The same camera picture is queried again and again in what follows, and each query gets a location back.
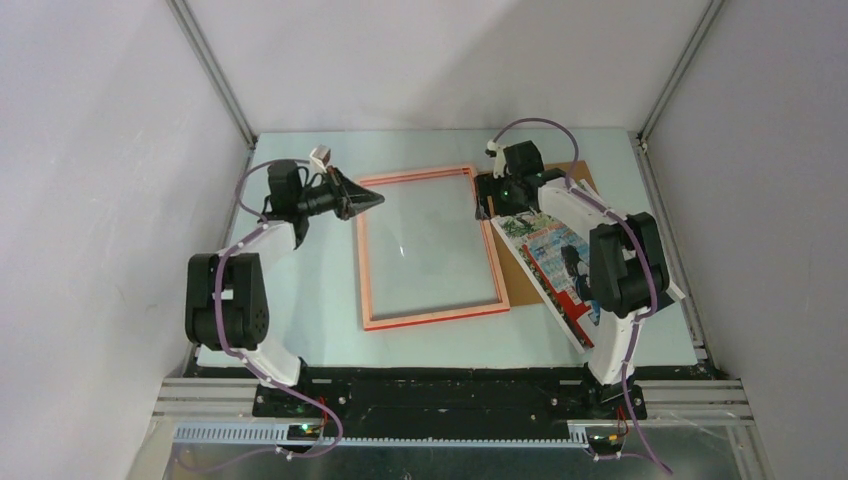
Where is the orange wooden picture frame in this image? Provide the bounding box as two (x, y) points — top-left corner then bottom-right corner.
(356, 165), (510, 331)

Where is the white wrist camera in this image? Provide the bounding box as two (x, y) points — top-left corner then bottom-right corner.
(309, 145), (331, 174)
(485, 140), (510, 179)

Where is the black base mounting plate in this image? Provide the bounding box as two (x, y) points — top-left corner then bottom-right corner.
(253, 367), (644, 434)

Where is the colourful printed photo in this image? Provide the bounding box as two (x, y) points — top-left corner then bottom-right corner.
(490, 180), (650, 352)

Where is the brown cardboard backing board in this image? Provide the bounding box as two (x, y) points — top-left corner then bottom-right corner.
(490, 160), (597, 308)

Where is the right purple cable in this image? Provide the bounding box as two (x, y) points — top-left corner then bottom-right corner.
(488, 117), (674, 476)

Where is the clear acrylic sheet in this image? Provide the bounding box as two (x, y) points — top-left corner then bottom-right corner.
(363, 174), (499, 322)

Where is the purple cable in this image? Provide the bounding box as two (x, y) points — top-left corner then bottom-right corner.
(211, 158), (346, 460)
(488, 117), (674, 476)

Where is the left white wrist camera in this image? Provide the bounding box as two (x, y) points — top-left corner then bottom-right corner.
(309, 145), (331, 174)

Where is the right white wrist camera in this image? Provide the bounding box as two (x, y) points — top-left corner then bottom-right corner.
(485, 140), (510, 179)

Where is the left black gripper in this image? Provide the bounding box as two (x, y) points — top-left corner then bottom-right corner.
(296, 166), (385, 222)

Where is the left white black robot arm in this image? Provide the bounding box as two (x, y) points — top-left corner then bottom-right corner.
(185, 159), (385, 417)

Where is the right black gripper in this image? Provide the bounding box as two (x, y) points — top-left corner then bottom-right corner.
(474, 170), (530, 221)

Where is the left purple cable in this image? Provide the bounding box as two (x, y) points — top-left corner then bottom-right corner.
(211, 158), (346, 460)

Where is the aluminium front rail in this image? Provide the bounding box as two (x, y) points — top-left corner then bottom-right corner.
(152, 379), (755, 448)

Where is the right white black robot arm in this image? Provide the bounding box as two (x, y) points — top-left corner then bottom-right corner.
(474, 140), (671, 418)

